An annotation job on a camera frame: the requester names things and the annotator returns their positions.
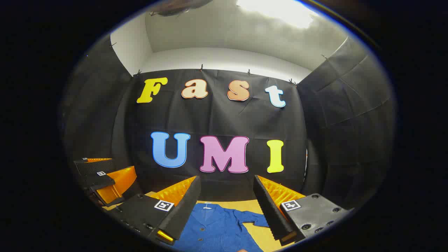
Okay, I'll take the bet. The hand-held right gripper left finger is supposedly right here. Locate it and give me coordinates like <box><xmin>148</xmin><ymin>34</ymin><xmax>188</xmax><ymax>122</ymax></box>
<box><xmin>105</xmin><ymin>176</ymin><xmax>202</xmax><ymax>245</ymax></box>

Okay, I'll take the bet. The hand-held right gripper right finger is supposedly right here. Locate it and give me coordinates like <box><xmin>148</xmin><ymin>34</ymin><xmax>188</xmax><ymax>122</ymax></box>
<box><xmin>253</xmin><ymin>175</ymin><xmax>354</xmax><ymax>247</ymax></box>

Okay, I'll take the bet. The blue button shirt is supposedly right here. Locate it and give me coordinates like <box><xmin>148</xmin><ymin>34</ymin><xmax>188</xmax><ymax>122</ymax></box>
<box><xmin>171</xmin><ymin>203</ymin><xmax>270</xmax><ymax>252</ymax></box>

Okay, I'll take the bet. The black backdrop cloth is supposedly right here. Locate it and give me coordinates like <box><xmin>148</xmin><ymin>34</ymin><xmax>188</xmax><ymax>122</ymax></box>
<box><xmin>59</xmin><ymin>33</ymin><xmax>398</xmax><ymax>210</ymax></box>

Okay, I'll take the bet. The bright ceiling light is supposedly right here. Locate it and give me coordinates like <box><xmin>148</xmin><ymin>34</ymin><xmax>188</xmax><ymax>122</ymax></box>
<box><xmin>236</xmin><ymin>0</ymin><xmax>315</xmax><ymax>29</ymax></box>

